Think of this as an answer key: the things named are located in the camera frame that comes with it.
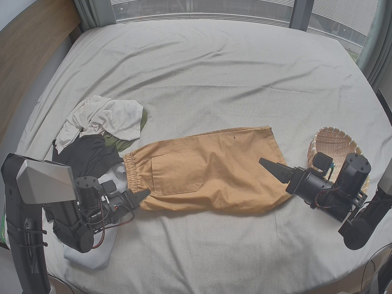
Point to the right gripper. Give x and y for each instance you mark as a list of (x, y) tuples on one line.
[(309, 184)]

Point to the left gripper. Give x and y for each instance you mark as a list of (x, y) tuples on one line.
[(122, 205)]

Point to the tan shorts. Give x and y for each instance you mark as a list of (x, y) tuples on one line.
[(229, 170)]

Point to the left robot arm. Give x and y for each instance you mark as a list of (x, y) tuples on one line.
[(46, 179)]

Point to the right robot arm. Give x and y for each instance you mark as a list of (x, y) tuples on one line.
[(352, 182)]

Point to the round woven basket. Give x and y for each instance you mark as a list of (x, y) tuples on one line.
[(333, 139)]

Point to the bed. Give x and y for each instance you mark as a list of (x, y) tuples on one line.
[(214, 72)]

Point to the pile of clothes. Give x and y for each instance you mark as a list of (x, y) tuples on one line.
[(116, 115)]

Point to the blue-green curtain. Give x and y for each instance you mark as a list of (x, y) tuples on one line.
[(376, 41), (88, 1)]

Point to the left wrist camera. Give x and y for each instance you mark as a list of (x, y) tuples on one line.
[(107, 188)]

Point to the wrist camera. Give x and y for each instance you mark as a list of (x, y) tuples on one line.
[(107, 188), (322, 161)]

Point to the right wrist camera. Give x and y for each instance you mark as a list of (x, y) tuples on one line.
[(322, 161)]

